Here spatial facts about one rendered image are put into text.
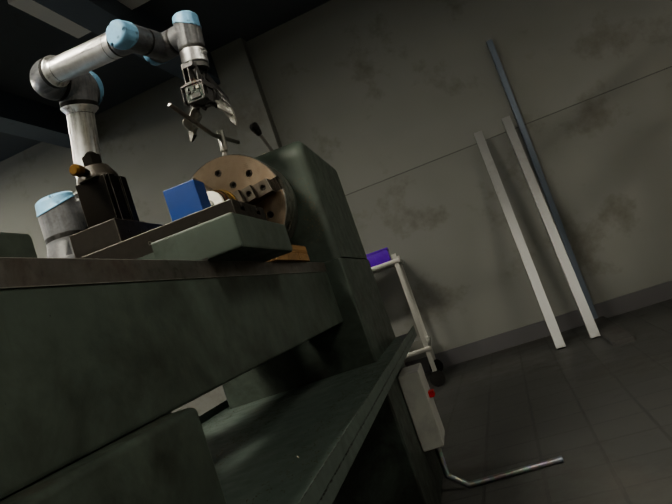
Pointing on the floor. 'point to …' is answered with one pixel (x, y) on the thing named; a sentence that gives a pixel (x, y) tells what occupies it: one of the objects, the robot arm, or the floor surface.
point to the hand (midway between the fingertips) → (215, 135)
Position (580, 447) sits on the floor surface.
